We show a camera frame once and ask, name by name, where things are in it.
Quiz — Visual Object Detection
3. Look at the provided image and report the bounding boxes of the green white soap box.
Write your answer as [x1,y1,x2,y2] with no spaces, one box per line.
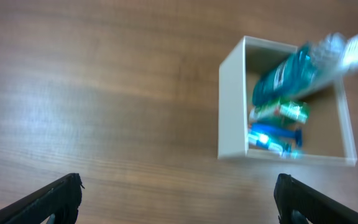
[249,98,310,126]

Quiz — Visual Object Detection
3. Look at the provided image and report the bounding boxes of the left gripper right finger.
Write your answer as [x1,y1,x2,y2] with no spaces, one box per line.
[273,173,358,224]

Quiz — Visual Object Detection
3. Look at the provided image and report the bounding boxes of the white open cardboard box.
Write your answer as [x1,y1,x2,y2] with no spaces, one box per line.
[218,36,357,166]

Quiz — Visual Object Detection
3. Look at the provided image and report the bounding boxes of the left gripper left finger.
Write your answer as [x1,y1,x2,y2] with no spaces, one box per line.
[0,173,84,224]

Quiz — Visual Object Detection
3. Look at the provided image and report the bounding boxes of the blue disposable razor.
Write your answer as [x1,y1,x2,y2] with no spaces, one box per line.
[250,123,303,147]

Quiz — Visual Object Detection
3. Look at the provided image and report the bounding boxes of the teal toothpaste tube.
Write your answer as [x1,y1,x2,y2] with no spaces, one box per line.
[247,131,303,159]

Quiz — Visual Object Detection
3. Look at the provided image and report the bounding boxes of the blue mouthwash bottle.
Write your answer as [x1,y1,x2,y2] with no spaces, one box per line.
[252,33,347,106]

